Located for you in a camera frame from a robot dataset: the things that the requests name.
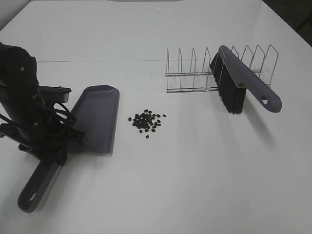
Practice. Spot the chrome wire rack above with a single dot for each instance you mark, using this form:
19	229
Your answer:
194	74

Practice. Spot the pile of coffee beans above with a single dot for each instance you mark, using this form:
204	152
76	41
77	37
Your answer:
146	122

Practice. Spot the grey brush black bristles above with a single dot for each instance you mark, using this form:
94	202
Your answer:
234	78

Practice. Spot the grey plastic dustpan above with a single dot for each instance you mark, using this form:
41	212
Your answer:
96	115

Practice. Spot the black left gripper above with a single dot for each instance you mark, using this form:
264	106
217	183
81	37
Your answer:
39	121

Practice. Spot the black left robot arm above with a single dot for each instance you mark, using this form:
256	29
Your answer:
18	70

